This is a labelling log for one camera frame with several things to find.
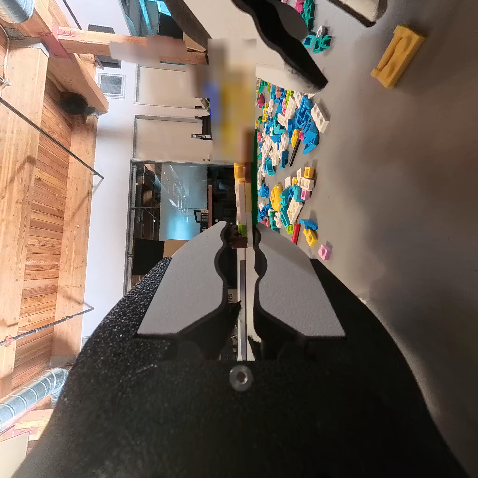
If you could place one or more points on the single pink toy brick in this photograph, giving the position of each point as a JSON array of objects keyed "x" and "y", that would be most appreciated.
[{"x": 325, "y": 251}]

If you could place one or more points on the yellow brick separator tool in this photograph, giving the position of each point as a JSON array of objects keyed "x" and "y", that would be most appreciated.
[{"x": 397, "y": 56}]

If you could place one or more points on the wooden ceiling beam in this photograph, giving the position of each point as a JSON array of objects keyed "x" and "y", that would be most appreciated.
[{"x": 22, "y": 149}]

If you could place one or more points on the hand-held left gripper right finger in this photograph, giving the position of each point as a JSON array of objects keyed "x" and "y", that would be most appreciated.
[{"x": 295, "y": 295}]

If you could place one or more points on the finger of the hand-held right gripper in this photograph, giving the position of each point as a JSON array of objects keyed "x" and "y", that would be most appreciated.
[
  {"x": 283, "y": 63},
  {"x": 364, "y": 9}
]

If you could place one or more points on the dark wooden beam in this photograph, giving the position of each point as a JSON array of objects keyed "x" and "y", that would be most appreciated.
[{"x": 186, "y": 22}]

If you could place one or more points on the thin metal rod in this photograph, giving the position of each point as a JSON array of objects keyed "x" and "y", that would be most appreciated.
[{"x": 56, "y": 134}]

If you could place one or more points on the pile of colourful toy bricks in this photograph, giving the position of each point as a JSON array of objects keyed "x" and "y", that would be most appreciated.
[{"x": 277, "y": 146}]

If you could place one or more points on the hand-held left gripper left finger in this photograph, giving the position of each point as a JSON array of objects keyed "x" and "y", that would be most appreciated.
[{"x": 179, "y": 291}]

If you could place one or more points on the red toy rod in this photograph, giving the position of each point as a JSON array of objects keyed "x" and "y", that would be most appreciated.
[{"x": 295, "y": 233}]

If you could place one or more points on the black monitor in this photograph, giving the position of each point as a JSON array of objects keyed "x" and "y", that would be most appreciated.
[{"x": 147, "y": 257}]

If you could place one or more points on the brick model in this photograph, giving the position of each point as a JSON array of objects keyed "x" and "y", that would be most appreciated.
[{"x": 242, "y": 194}]

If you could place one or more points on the white vent grille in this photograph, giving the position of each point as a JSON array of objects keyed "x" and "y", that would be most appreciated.
[{"x": 111, "y": 84}]

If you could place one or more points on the black dome fixture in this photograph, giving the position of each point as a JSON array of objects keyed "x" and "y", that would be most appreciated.
[{"x": 76, "y": 103}]

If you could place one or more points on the grey desk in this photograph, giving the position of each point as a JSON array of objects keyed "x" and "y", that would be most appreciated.
[{"x": 392, "y": 168}]

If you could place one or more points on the silver ventilation duct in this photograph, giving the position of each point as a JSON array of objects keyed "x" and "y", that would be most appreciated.
[{"x": 30, "y": 396}]

